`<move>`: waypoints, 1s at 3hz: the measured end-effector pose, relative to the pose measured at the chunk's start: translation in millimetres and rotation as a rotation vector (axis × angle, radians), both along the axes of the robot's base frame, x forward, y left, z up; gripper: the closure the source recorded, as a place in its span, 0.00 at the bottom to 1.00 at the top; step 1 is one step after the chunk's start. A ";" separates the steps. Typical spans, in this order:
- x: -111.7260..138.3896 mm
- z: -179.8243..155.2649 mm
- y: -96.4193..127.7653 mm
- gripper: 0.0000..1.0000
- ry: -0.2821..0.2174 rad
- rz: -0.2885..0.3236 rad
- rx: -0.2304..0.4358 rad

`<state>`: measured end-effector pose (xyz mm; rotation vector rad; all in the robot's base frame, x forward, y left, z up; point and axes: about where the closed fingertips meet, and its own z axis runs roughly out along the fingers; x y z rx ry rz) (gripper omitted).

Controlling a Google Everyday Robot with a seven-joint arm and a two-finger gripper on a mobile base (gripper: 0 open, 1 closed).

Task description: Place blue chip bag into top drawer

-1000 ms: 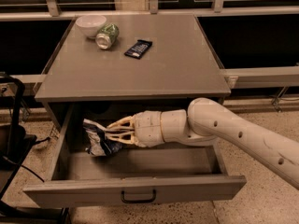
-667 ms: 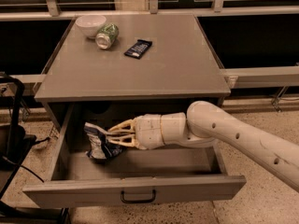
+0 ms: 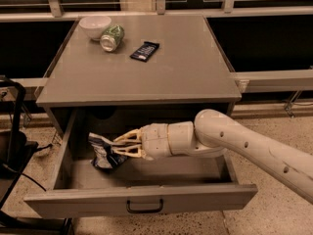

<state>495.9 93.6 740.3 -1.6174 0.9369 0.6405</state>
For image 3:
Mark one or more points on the white bowl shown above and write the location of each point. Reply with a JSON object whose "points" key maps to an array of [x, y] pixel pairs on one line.
{"points": [[94, 26]]}

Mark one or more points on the black drawer handle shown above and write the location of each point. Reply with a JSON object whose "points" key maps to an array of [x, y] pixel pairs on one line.
{"points": [[142, 208]]}

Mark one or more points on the blue chip bag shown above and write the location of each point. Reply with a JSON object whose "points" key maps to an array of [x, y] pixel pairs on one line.
{"points": [[105, 158]]}

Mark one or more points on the black chair frame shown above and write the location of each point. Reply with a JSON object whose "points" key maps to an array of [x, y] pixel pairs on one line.
{"points": [[15, 150]]}

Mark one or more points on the dark blue candy bar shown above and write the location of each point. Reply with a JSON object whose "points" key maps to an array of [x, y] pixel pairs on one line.
{"points": [[144, 52]]}

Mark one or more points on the green soda can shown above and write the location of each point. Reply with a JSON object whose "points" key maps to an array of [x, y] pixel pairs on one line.
{"points": [[112, 37]]}

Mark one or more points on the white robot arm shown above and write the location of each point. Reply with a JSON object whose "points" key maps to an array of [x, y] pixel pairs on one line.
{"points": [[208, 135]]}

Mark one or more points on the grey cabinet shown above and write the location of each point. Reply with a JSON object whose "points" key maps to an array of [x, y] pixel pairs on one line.
{"points": [[187, 67]]}

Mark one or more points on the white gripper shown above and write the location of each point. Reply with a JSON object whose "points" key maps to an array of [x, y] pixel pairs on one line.
{"points": [[155, 140]]}

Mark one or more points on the metal window railing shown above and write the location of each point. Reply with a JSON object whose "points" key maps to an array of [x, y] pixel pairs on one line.
{"points": [[66, 10]]}

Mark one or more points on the open grey top drawer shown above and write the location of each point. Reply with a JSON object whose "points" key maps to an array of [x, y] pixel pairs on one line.
{"points": [[186, 184]]}

